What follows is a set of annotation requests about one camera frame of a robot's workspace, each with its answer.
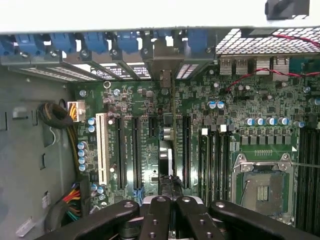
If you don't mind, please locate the RAM slot with black latch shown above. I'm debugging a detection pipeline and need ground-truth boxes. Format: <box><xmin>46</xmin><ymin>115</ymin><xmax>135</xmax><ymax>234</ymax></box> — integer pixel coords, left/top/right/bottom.
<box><xmin>224</xmin><ymin>124</ymin><xmax>232</xmax><ymax>201</ymax></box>
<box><xmin>208</xmin><ymin>124</ymin><xmax>216</xmax><ymax>201</ymax></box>

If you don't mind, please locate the long black expansion slot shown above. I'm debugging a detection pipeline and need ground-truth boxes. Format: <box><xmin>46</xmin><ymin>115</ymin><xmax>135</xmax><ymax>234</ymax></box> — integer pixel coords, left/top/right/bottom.
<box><xmin>182</xmin><ymin>115</ymin><xmax>193</xmax><ymax>190</ymax></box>
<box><xmin>115</xmin><ymin>116</ymin><xmax>128</xmax><ymax>190</ymax></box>
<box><xmin>131</xmin><ymin>116</ymin><xmax>143</xmax><ymax>190</ymax></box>

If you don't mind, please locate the CPU socket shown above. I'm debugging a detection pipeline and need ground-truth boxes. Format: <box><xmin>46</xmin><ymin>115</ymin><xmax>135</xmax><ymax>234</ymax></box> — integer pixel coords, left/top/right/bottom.
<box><xmin>231</xmin><ymin>159</ymin><xmax>297</xmax><ymax>226</ymax></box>

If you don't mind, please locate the metal socket cover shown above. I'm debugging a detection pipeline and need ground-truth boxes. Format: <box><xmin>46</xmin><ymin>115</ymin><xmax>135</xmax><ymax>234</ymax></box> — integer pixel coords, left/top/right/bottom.
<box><xmin>232</xmin><ymin>152</ymin><xmax>295</xmax><ymax>174</ymax></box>

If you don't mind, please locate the white expansion slot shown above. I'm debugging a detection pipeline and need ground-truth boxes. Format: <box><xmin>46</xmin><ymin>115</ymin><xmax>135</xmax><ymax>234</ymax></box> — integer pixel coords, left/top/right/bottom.
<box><xmin>95</xmin><ymin>112</ymin><xmax>110</xmax><ymax>186</ymax></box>

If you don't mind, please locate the short black expansion slot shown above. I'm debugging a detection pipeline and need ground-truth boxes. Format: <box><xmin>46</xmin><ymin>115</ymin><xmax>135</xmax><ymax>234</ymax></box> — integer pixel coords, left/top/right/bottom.
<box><xmin>148</xmin><ymin>116</ymin><xmax>158</xmax><ymax>139</ymax></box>

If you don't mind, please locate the green motherboard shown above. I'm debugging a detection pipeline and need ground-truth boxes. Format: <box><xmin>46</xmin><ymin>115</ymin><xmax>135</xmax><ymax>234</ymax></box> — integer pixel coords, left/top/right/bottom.
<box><xmin>72</xmin><ymin>56</ymin><xmax>320</xmax><ymax>240</ymax></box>

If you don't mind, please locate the perforated metal slot cover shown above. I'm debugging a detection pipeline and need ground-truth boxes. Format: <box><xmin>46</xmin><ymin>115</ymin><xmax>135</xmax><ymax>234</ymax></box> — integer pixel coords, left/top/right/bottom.
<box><xmin>127</xmin><ymin>64</ymin><xmax>151</xmax><ymax>80</ymax></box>
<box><xmin>99</xmin><ymin>63</ymin><xmax>133</xmax><ymax>80</ymax></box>
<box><xmin>47</xmin><ymin>65</ymin><xmax>97</xmax><ymax>81</ymax></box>
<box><xmin>18</xmin><ymin>66</ymin><xmax>78</xmax><ymax>83</ymax></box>

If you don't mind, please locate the dark grey PC case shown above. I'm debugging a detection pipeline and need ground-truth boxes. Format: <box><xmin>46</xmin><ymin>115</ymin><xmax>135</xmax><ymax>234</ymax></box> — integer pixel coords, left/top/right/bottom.
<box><xmin>0</xmin><ymin>0</ymin><xmax>320</xmax><ymax>240</ymax></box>

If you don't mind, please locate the silver USB port block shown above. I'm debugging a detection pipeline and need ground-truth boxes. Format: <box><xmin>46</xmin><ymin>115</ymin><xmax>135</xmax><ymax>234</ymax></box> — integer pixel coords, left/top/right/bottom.
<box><xmin>219</xmin><ymin>57</ymin><xmax>249</xmax><ymax>76</ymax></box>

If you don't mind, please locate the blue slot clip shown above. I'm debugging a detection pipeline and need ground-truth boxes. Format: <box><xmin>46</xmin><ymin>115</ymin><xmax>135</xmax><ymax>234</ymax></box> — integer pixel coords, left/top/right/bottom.
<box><xmin>116</xmin><ymin>31</ymin><xmax>139</xmax><ymax>54</ymax></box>
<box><xmin>49</xmin><ymin>32</ymin><xmax>76</xmax><ymax>55</ymax></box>
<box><xmin>187</xmin><ymin>29</ymin><xmax>209</xmax><ymax>55</ymax></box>
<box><xmin>14</xmin><ymin>33</ymin><xmax>46</xmax><ymax>56</ymax></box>
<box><xmin>83</xmin><ymin>31</ymin><xmax>109</xmax><ymax>54</ymax></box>
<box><xmin>0</xmin><ymin>34</ymin><xmax>15</xmax><ymax>57</ymax></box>

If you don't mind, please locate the multicolour power wire bundle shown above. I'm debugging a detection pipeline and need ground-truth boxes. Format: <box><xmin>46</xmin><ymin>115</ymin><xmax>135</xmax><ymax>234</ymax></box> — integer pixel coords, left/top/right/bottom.
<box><xmin>46</xmin><ymin>183</ymin><xmax>85</xmax><ymax>233</ymax></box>

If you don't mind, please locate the black sleeved power cable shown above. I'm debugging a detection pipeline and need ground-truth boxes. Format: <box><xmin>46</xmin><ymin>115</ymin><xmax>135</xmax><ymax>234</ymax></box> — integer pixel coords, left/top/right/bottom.
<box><xmin>37</xmin><ymin>99</ymin><xmax>87</xmax><ymax>183</ymax></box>

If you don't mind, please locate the red and black twisted wire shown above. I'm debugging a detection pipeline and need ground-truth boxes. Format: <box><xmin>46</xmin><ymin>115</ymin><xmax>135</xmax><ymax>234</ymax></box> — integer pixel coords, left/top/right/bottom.
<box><xmin>223</xmin><ymin>33</ymin><xmax>320</xmax><ymax>94</ymax></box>

